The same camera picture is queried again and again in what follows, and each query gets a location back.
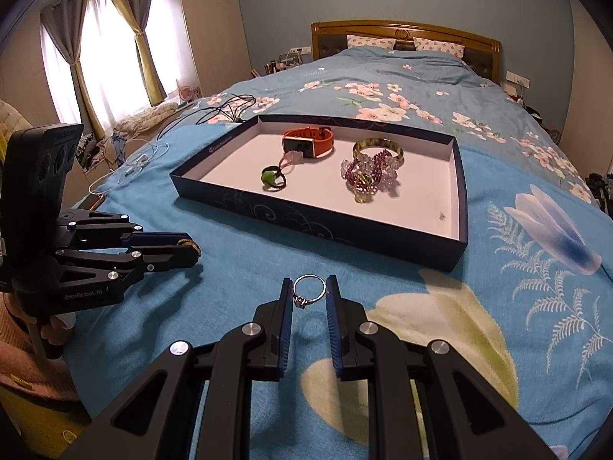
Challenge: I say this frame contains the purple bead bracelet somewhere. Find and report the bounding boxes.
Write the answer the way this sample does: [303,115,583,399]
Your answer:
[349,148,395,188]

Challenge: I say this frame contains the clear crystal bead bracelet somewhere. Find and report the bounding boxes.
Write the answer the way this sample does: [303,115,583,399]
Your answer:
[339,154,402,204]

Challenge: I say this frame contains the yellow garment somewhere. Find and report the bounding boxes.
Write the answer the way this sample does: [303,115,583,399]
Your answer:
[0,296,93,458]

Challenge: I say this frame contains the silver ring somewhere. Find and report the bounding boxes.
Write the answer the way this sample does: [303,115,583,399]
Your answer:
[291,274,328,310]

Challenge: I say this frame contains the white cable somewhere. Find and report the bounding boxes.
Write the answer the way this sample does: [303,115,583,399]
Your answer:
[88,140,172,197]

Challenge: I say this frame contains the wall socket strip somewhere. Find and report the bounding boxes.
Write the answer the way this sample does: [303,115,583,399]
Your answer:
[506,71,530,88]

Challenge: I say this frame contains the blue floral blanket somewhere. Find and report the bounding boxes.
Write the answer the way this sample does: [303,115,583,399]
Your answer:
[64,126,612,459]

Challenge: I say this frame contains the black cables on bed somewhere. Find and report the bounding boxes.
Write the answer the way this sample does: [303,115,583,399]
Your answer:
[156,92,258,141]

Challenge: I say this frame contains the dark blue jewelry tray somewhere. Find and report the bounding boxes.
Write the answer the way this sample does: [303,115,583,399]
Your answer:
[170,114,469,272]

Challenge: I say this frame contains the left floral pillow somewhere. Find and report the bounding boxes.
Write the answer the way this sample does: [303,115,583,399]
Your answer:
[347,34,396,50]

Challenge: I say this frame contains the orange smart watch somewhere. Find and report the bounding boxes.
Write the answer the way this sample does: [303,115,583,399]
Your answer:
[282,126,334,159]

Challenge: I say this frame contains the floral pillow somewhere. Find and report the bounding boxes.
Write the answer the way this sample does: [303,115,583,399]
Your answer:
[413,38,464,59]
[347,34,396,50]

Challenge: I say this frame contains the blue floral duvet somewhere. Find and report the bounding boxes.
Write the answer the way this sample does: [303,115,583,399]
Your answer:
[197,47,595,204]

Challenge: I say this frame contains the wooden headboard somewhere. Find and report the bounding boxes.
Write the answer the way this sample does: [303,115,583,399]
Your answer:
[311,20,502,83]

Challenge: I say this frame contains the left hand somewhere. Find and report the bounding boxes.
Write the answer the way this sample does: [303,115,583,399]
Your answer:
[3,293,76,346]

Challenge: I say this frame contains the right floral pillow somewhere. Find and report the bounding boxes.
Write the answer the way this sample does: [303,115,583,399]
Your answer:
[413,38,464,59]

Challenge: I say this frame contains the green stone black cord ring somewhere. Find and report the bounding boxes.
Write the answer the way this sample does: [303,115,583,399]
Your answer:
[259,165,288,192]

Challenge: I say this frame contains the tortoiseshell bangle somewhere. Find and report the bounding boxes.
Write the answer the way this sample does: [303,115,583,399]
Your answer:
[352,137,404,169]

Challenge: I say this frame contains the grey yellow curtains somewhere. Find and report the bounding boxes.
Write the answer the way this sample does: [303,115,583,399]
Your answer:
[41,0,167,139]

